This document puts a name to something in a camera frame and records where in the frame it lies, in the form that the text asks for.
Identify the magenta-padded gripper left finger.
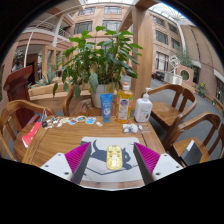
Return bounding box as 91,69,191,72
40,142,93,185

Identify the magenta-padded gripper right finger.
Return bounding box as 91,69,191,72
133,142,184,186

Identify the yellow computer mouse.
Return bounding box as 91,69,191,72
106,144,124,171

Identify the white cat print mouse pad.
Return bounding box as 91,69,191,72
79,136,142,183

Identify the black notebook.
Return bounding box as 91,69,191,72
179,139,202,167

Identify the bunch of keys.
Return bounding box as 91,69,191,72
41,109,50,129

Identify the wooden armchair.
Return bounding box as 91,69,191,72
63,84,95,117
146,83,198,142
0,99,56,162
163,112,224,168

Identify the white crumpled wrapper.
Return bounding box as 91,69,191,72
122,123,139,134

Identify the white pump bottle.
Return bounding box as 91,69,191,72
133,87,154,124

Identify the blue squeeze tube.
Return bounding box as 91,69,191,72
99,93,115,124

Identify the yellow dish soap bottle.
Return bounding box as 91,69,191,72
115,82,134,124

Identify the wooden planter box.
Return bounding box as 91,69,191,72
28,81,92,102

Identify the dark red wooden chair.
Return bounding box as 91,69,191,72
3,65,40,130

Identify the white outdoor sculpture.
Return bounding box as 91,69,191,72
168,54,183,75

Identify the green potted plant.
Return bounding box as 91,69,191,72
52,25,144,109

